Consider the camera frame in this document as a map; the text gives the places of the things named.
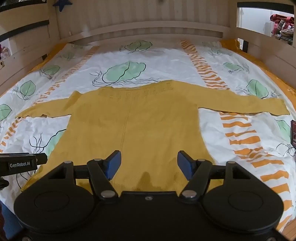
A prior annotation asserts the dark red box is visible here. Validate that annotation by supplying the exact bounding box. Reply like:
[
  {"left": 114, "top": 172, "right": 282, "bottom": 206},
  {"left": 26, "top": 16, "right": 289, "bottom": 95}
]
[{"left": 290, "top": 120, "right": 296, "bottom": 149}]

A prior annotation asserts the white leaf print bedsheet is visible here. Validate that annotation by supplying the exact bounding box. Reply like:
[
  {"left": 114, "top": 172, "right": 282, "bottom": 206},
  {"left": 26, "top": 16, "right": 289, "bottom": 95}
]
[{"left": 1, "top": 40, "right": 295, "bottom": 230}]

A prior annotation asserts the yellow knit sweater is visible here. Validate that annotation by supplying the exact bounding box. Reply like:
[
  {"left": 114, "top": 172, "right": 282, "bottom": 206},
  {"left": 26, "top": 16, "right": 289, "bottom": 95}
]
[{"left": 20, "top": 80, "right": 289, "bottom": 192}]

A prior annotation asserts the yellow mattress cover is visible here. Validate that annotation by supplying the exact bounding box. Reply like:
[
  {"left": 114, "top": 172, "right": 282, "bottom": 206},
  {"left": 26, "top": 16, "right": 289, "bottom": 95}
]
[{"left": 220, "top": 39, "right": 296, "bottom": 109}]

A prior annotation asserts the beige wooden bed frame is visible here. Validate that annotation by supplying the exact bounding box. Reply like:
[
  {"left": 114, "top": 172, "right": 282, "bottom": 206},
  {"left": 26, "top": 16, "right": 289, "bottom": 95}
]
[{"left": 1, "top": 1, "right": 295, "bottom": 92}]

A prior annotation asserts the pile of colourful clothes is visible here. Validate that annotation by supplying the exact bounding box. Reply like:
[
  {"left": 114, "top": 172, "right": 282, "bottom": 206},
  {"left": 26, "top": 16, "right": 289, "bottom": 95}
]
[{"left": 270, "top": 14, "right": 295, "bottom": 46}]

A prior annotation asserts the blue star decoration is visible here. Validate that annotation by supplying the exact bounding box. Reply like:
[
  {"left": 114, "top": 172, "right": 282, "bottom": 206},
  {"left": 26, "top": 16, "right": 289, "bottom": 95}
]
[{"left": 53, "top": 0, "right": 73, "bottom": 12}]

